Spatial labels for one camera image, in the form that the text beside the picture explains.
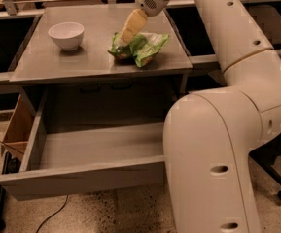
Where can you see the grey cabinet with top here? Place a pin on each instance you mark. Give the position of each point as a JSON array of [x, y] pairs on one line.
[[43, 62]]

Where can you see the brown cardboard box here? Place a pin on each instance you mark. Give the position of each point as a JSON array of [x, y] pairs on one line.
[[18, 130]]

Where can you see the green rice chip bag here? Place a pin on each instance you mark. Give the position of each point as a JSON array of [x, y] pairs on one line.
[[142, 49]]

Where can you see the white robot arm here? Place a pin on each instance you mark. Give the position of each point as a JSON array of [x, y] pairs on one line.
[[208, 134]]

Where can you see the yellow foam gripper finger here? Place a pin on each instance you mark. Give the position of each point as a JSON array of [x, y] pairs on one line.
[[134, 23]]

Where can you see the grey open top drawer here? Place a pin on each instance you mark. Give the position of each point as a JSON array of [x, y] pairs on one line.
[[85, 142]]

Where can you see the white ceramic bowl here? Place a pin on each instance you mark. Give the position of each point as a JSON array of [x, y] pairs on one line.
[[67, 35]]

